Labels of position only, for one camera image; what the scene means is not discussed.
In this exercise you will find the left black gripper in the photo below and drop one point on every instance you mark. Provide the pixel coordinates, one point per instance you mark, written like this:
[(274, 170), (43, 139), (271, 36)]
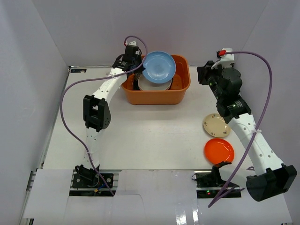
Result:
[(137, 68)]

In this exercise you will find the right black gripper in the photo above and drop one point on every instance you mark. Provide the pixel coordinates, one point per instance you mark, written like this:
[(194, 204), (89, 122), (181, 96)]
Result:
[(205, 71)]

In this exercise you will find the black floral rectangular plate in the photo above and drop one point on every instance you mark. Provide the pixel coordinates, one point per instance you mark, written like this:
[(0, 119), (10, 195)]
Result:
[(135, 81)]

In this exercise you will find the blue round plate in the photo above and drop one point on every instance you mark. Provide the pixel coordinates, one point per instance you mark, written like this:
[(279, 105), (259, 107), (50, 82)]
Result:
[(160, 67)]

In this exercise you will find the cream round plate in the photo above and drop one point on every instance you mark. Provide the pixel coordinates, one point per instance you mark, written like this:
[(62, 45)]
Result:
[(146, 85)]

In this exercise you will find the small cream patterned plate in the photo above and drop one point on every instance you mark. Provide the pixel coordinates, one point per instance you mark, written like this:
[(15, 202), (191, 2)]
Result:
[(215, 126)]

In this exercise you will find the orange round plate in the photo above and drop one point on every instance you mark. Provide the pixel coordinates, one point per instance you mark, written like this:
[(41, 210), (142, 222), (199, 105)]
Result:
[(218, 150)]

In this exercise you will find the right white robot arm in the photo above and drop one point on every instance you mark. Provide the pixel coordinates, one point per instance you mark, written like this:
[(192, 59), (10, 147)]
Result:
[(272, 177)]

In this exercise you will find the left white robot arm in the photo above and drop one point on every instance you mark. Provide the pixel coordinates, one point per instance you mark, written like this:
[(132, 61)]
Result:
[(96, 112)]

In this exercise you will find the orange plastic bin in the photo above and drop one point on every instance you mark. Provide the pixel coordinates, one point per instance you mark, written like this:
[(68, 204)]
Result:
[(173, 96)]

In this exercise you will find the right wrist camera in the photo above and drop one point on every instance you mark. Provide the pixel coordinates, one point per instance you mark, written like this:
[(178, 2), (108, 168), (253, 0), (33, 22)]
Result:
[(226, 58)]

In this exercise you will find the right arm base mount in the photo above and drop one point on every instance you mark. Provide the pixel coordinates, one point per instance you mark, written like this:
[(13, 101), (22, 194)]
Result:
[(207, 186)]

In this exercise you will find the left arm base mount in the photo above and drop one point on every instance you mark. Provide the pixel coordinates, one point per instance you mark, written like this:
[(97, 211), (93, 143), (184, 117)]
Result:
[(86, 188)]

